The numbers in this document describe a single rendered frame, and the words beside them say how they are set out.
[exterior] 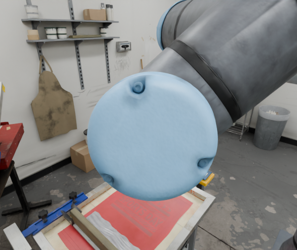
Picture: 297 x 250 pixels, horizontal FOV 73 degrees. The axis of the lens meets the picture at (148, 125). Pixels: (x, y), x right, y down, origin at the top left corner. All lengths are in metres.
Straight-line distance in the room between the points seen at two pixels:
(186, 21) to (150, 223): 1.05
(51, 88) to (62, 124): 0.50
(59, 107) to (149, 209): 2.03
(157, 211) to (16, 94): 2.09
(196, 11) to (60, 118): 2.80
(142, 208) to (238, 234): 1.43
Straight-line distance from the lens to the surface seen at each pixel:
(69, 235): 1.18
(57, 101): 2.86
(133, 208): 1.22
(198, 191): 1.29
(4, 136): 1.93
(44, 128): 2.88
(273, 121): 3.71
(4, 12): 2.68
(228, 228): 2.48
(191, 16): 0.20
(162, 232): 1.13
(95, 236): 1.01
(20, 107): 2.78
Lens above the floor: 1.87
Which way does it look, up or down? 26 degrees down
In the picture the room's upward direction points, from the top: straight up
